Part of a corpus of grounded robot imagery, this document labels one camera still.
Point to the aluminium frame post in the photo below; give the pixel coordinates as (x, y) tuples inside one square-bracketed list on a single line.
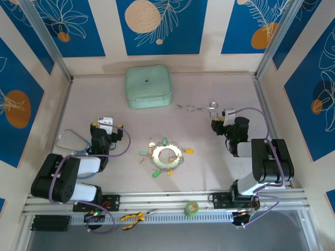
[(280, 36), (44, 36)]

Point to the green tape roll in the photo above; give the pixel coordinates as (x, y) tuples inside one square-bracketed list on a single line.
[(191, 208)]

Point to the small electronics board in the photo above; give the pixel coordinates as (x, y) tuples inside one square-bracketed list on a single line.
[(93, 215), (248, 213)]

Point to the blue stethoscope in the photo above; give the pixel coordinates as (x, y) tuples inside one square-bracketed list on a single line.
[(76, 136)]

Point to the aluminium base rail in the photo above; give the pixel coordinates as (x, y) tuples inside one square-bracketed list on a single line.
[(167, 198)]

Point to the yellow and black pliers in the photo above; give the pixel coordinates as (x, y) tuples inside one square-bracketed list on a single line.
[(131, 217)]

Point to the yellow plastic key tag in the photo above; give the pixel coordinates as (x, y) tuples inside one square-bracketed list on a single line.
[(171, 158), (189, 151), (170, 172)]

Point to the mint plastic key tag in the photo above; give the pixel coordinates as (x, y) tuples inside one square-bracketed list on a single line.
[(142, 153)]

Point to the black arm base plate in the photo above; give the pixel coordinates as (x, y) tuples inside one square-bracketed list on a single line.
[(220, 200), (112, 202)]

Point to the green plastic key tag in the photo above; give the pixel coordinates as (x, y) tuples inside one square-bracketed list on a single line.
[(165, 141), (156, 173)]

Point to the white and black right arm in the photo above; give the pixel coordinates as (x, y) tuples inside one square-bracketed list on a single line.
[(269, 162)]

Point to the aluminium table side rail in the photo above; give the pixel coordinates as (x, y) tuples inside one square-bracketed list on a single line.
[(269, 125), (58, 123)]

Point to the mint green zip case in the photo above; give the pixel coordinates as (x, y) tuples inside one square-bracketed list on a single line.
[(147, 86)]

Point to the metal forceps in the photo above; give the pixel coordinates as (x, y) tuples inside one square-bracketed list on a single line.
[(199, 107)]

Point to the metal key organizer disc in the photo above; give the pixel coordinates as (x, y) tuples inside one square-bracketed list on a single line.
[(157, 153)]

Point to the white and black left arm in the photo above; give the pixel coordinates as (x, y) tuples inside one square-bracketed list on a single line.
[(89, 164)]

